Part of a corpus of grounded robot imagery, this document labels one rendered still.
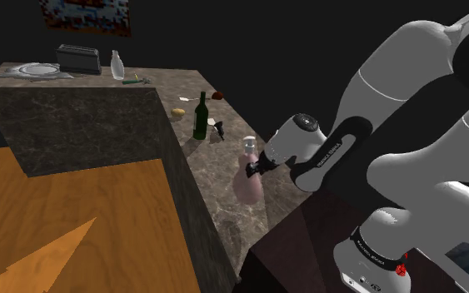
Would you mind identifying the pink soap dispenser bottle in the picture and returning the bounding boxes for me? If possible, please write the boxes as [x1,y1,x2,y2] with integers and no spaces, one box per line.
[233,136,265,206]

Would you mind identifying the black and white kitchen tool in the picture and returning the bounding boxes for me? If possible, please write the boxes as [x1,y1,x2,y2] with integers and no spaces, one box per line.
[207,117,226,142]

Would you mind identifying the dark green wine bottle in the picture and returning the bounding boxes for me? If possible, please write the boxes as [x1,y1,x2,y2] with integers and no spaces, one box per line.
[192,91,210,142]

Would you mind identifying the dark red robot stand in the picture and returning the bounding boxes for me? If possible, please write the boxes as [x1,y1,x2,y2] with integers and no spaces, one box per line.
[232,188,469,293]

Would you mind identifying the clear glass bottle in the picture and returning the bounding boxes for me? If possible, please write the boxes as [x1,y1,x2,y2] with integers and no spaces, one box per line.
[110,49,126,81]

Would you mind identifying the black toaster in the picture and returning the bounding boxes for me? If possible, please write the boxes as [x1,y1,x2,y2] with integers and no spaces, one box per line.
[55,43,102,76]

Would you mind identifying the silver round sink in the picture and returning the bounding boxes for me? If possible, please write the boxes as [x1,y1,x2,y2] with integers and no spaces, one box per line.
[0,62,76,82]

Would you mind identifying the green-handled kitchen tool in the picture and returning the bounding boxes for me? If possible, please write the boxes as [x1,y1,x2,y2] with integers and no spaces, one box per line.
[121,72,152,86]

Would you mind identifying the colourful wall picture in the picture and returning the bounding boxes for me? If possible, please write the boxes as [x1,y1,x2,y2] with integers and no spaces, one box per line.
[38,0,132,38]

